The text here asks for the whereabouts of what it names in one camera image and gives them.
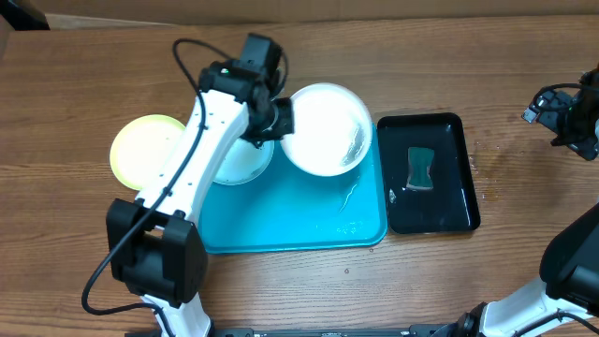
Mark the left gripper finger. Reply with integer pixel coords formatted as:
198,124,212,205
245,134,281,149
272,97,295,137

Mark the light blue plate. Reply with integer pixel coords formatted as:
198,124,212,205
213,139,274,185

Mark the white pink-rimmed plate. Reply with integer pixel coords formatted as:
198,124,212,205
281,82,373,177

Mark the yellow-green plate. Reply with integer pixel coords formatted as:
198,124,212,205
110,114,185,191

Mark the green scrubbing sponge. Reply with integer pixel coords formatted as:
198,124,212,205
406,147,434,191

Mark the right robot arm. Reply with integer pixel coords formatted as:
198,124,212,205
425,68,598,337

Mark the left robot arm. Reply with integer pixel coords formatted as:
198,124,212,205
102,61,293,336

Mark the teal plastic tray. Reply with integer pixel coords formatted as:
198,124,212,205
198,142,387,255

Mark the black rectangular water tray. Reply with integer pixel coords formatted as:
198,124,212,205
376,112,481,234

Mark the black corner object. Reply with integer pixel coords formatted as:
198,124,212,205
0,0,50,31

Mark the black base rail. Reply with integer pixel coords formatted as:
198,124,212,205
124,323,542,337

